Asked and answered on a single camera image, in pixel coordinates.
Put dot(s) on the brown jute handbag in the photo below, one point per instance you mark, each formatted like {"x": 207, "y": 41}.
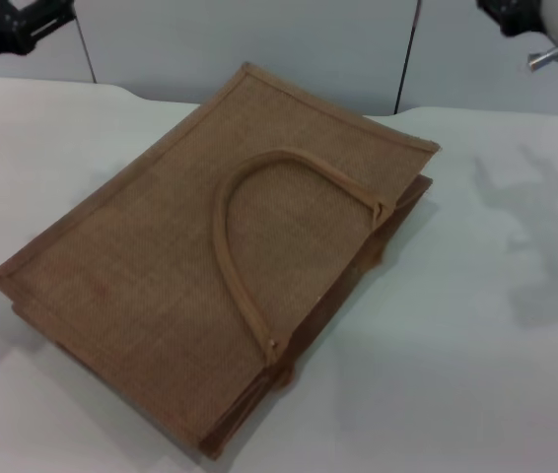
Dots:
{"x": 185, "y": 246}

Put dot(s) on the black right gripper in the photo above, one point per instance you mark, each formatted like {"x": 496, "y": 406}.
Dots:
{"x": 513, "y": 14}

